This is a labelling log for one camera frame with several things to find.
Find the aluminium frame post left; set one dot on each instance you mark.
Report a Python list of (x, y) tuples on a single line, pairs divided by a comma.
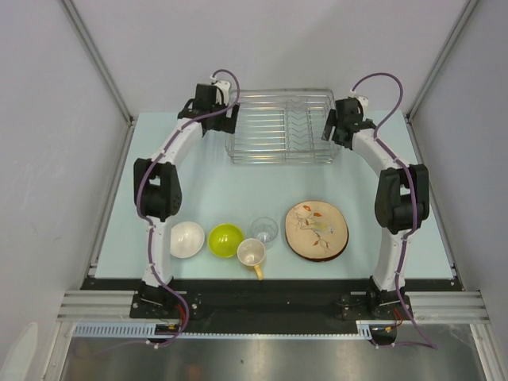
[(89, 46)]

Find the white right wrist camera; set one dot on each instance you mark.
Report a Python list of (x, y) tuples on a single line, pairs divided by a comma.
[(362, 100)]

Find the aluminium front rail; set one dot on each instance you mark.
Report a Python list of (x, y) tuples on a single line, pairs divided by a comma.
[(95, 306)]

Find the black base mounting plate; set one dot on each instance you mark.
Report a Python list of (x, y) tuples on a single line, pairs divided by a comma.
[(285, 307)]

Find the clear glass cup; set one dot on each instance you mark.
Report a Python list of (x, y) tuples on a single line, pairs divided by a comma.
[(265, 230)]

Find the beige bird pattern plate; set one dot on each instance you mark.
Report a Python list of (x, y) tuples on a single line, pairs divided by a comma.
[(317, 231)]

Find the white bowl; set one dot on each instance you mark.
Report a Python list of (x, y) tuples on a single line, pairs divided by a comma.
[(187, 239)]

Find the cream yellow handled mug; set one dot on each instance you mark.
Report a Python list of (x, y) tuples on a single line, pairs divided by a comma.
[(251, 253)]

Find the metal wire dish rack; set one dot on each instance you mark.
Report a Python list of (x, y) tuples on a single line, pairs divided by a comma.
[(282, 126)]

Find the aluminium frame post right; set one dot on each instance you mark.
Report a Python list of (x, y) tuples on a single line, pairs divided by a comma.
[(443, 56)]

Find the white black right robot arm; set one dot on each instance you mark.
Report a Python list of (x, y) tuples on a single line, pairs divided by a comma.
[(401, 200)]

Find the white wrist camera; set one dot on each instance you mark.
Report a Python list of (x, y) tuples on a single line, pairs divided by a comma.
[(224, 87), (362, 100)]

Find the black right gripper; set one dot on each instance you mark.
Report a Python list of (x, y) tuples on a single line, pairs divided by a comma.
[(332, 122)]

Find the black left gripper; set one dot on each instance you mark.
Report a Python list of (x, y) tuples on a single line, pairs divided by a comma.
[(227, 124)]

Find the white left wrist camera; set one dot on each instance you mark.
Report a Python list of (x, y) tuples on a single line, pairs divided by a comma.
[(224, 87)]

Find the lime green bowl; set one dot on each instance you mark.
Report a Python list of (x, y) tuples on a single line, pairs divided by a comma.
[(224, 240)]

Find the light blue cable duct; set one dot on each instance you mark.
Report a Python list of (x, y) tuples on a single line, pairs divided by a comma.
[(114, 329)]

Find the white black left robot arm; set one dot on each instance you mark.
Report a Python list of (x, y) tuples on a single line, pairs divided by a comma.
[(157, 191)]

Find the aluminium frame post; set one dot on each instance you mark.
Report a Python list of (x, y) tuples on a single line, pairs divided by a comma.
[(89, 46), (443, 56)]

